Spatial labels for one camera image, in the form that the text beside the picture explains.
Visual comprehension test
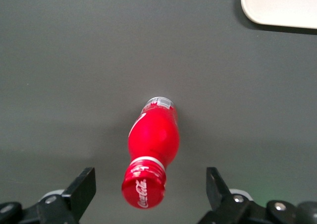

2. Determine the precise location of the beige plastic tray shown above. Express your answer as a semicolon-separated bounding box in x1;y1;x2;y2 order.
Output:
240;0;317;30

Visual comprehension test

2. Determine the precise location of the red coke bottle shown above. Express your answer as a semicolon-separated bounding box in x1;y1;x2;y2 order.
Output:
121;96;180;209

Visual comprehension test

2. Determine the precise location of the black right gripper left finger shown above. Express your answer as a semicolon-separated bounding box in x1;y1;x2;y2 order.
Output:
37;167;97;224

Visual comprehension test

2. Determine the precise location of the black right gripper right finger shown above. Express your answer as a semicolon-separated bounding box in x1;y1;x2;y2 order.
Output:
198;167;268;224

